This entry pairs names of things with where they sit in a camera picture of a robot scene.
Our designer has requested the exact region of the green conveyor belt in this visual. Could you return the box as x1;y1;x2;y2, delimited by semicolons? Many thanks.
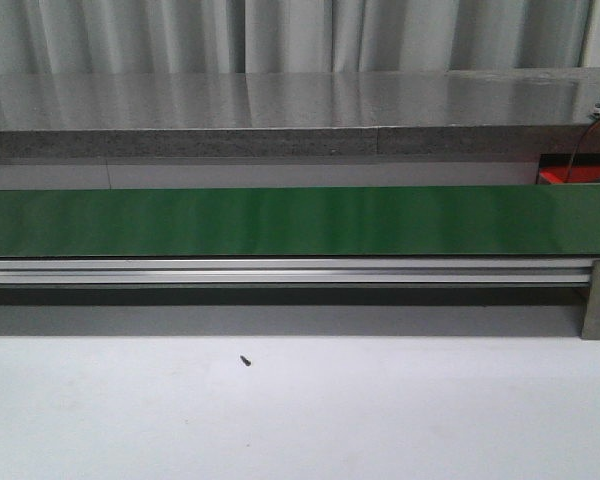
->
0;184;600;257

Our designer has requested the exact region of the grey stone-look back shelf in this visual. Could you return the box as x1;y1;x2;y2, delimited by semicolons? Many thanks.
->
0;68;600;158

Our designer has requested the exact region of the red plastic tray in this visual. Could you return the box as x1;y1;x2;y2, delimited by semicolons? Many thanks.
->
536;154;600;184

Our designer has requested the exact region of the grey curtain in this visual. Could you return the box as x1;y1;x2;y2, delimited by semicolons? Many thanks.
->
0;1;594;74

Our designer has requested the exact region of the aluminium conveyor side rail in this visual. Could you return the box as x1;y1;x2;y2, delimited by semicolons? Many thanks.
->
0;258;593;286

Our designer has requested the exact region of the red and black wire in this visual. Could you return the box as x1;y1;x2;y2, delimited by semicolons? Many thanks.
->
563;93;600;184

